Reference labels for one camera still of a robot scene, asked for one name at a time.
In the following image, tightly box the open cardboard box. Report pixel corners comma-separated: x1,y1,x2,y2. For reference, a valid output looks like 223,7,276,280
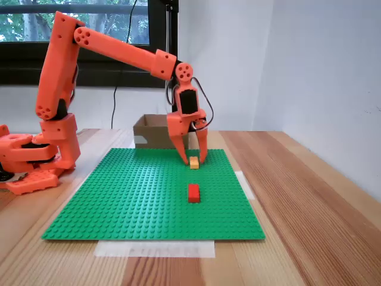
133,114,191,150

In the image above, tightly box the red lego block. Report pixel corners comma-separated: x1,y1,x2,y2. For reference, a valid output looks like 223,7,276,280
188,184,201,204

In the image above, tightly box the green lego baseplate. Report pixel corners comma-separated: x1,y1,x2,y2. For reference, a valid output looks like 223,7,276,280
40,148,266,241

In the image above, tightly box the black framed window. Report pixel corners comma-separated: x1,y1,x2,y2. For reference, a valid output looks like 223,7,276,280
0,0,179,89

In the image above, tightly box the wide white masking tape strip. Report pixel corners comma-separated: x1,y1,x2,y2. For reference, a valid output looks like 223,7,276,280
93,240,216,259

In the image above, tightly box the black table clamp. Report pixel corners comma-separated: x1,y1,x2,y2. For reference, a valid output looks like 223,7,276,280
0,166,21,183

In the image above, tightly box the black red white servo cable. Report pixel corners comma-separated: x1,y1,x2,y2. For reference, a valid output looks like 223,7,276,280
164,79,177,107
192,76,214,131

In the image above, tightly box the thin black hanging cable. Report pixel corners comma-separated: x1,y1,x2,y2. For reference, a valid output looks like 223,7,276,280
110,0,138,129

